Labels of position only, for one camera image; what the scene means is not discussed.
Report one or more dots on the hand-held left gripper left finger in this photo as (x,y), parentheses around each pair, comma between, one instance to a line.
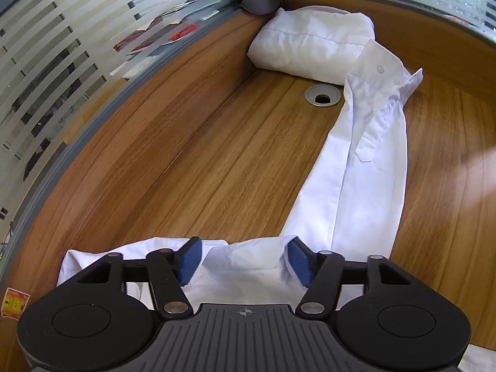
(190,259)

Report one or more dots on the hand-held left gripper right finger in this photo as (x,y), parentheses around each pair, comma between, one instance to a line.
(300,261)

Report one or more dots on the white dress shirt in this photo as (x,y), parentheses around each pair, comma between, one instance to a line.
(368,186)

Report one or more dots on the red yellow sticker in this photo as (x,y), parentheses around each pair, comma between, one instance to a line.
(15,302)

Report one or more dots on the folded white shirt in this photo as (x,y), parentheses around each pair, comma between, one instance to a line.
(310,42)

